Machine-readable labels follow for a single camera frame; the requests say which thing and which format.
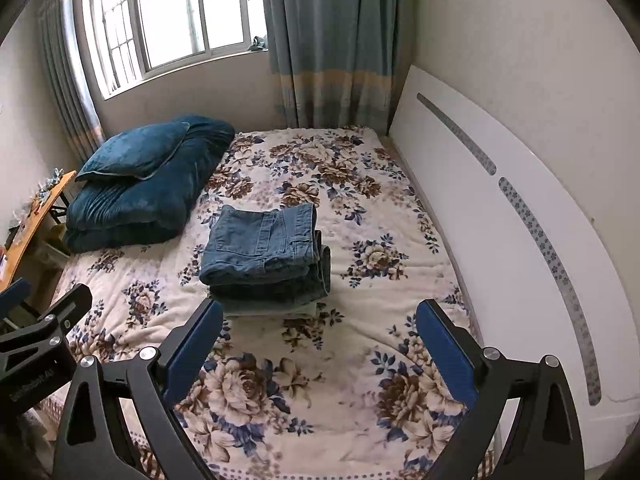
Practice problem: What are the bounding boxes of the teal velvet pillow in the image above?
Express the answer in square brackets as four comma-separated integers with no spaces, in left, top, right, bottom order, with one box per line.
[76,122,190,182]

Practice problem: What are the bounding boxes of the left grey-blue curtain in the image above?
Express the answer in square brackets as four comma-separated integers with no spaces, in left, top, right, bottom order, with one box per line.
[36,0,105,162]

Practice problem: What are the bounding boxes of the white bed headboard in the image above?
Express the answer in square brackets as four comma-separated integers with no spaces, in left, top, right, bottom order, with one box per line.
[390,68,639,468]

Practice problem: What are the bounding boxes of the dark folded jeans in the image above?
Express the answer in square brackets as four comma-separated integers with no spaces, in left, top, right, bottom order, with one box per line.
[200,231,331,304]

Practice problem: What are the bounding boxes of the pale folded pants bottom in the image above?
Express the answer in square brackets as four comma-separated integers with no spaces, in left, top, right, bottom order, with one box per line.
[218,299,318,318]

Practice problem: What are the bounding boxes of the cloth on window sill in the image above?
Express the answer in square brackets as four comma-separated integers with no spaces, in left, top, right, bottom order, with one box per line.
[248,36,268,52]

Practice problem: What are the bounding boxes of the orange folding side table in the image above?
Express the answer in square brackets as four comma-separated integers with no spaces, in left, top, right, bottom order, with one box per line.
[1,170,76,292]

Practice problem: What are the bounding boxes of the bedroom window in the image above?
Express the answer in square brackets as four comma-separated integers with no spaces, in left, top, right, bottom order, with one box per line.
[82,0,267,98]

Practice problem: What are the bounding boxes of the grey-blue curtain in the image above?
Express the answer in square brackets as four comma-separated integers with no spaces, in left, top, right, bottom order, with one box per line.
[36,0,105,162]
[262,0,416,134]

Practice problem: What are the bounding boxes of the right grey-blue curtain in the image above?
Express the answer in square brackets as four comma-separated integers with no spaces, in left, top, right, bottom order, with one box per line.
[262,0,416,134]

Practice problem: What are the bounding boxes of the light blue denim jeans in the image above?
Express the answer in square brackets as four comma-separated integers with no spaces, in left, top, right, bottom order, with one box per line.
[200,203,319,287]

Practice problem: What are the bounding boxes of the teal folded velvet quilt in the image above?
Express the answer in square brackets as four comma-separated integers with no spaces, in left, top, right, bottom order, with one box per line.
[64,114,235,254]

